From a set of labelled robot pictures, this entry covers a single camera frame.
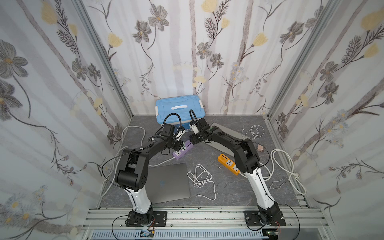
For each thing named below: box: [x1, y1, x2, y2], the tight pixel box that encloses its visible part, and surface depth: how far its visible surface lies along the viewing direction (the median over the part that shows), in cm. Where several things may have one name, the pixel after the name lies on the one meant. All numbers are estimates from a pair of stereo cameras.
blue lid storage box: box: [155, 95, 206, 133], surface depth 106 cm
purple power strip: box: [172, 140, 194, 160], surface depth 100 cm
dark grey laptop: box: [145, 163, 191, 204], surface depth 88 cm
